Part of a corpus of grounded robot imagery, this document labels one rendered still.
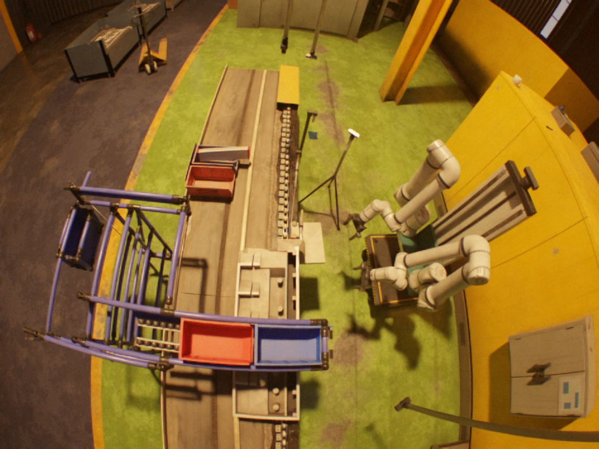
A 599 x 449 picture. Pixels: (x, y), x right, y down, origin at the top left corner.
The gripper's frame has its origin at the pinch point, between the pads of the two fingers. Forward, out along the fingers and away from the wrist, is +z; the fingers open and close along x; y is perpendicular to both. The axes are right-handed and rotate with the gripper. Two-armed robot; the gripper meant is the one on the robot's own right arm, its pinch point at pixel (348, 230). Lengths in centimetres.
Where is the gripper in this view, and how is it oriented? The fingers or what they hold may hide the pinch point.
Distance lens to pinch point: 193.3
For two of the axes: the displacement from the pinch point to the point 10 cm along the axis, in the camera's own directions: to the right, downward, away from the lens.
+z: -5.0, 5.4, 6.7
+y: 8.3, 0.8, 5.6
